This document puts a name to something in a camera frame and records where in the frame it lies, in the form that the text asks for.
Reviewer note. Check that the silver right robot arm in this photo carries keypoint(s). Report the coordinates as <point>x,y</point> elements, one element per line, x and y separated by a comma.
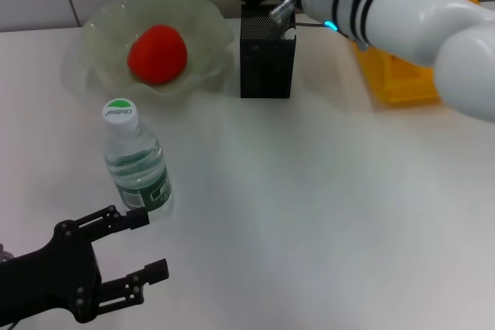
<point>417,17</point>

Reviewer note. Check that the grey glitter marker pen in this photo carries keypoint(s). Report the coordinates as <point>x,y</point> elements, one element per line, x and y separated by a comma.
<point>281,9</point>

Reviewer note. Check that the black mesh pen holder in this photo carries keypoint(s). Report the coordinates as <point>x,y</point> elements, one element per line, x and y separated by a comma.
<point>267,63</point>

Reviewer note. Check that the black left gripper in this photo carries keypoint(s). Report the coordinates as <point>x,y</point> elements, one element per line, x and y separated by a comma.
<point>50,268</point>

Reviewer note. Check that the yellow plastic bin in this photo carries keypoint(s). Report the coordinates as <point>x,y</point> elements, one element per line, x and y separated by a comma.
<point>406,82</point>

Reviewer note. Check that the red tomato toy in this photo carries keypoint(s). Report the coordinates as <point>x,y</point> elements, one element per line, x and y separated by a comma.
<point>158,55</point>

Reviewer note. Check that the translucent green fruit plate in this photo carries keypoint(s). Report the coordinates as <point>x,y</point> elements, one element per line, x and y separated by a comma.
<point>205,28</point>

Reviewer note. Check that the clear water bottle green label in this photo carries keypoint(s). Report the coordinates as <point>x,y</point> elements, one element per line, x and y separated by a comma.
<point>135,167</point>

